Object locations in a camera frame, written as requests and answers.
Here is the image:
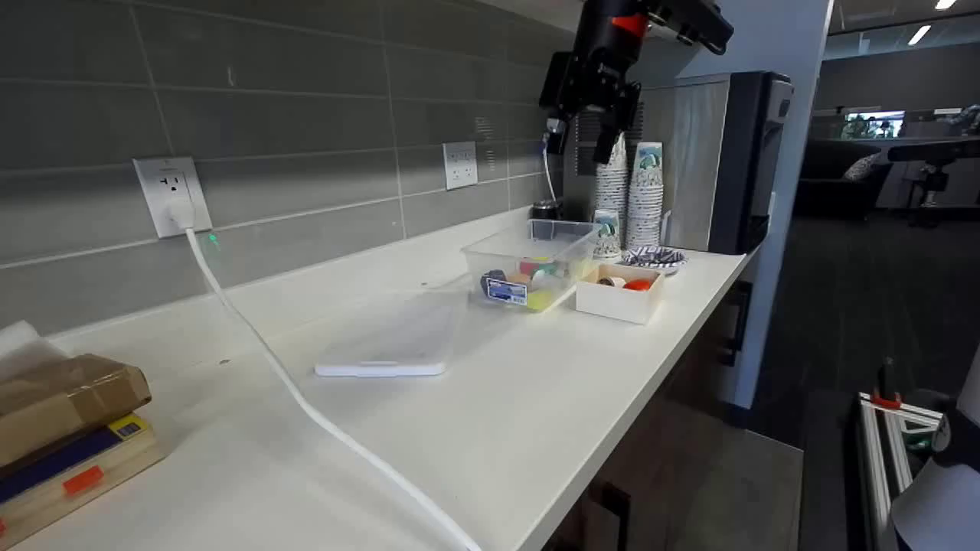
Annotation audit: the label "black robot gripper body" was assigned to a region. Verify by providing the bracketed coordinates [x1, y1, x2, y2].
[538, 48, 641, 165]

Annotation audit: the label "clear container lid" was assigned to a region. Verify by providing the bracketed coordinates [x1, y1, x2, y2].
[311, 291, 465, 381]

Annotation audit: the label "small white wooden box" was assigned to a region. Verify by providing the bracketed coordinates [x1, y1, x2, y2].
[574, 263, 664, 325]

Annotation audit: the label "black tall appliance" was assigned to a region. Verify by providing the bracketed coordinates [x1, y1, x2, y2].
[711, 70, 792, 254]

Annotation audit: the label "tall paper cup stack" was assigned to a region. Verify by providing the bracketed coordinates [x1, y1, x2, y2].
[595, 139, 626, 221]

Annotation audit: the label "clear plastic container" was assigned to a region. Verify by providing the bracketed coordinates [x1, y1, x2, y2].
[462, 217, 598, 312]

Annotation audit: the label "stacked wooden boxes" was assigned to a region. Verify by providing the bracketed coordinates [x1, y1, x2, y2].
[0, 355, 164, 551]

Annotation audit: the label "white wall power outlet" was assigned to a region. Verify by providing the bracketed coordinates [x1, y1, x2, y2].
[135, 155, 210, 239]

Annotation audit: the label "white power cable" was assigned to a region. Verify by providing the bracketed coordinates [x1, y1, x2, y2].
[182, 226, 485, 551]

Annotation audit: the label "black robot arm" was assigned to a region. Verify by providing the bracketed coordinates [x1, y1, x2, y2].
[538, 0, 736, 162]

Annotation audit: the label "single inverted paper cup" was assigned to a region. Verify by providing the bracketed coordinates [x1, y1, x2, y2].
[595, 208, 621, 259]

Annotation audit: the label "white metal frame stand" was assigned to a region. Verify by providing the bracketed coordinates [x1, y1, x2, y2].
[857, 392, 944, 551]

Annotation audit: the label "patterned paper plate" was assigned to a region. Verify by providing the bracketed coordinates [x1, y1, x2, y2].
[621, 249, 683, 271]

